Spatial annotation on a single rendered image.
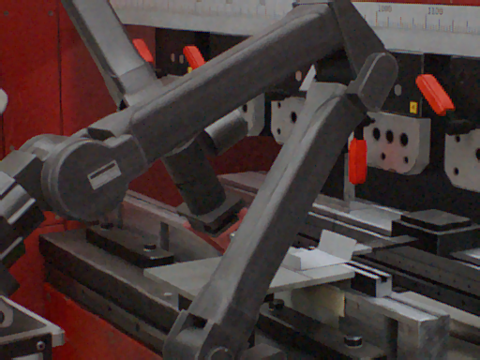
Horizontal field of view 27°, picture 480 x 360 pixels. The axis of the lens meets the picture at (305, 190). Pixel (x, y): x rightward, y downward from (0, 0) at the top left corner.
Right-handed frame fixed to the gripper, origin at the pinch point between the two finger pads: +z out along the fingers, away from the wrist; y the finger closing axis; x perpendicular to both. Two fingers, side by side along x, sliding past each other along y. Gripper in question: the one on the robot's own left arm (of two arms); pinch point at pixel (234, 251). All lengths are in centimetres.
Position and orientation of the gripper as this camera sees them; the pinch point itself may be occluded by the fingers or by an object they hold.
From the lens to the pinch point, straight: 150.5
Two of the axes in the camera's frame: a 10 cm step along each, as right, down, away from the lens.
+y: -5.8, -1.8, 7.9
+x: -7.2, 5.8, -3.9
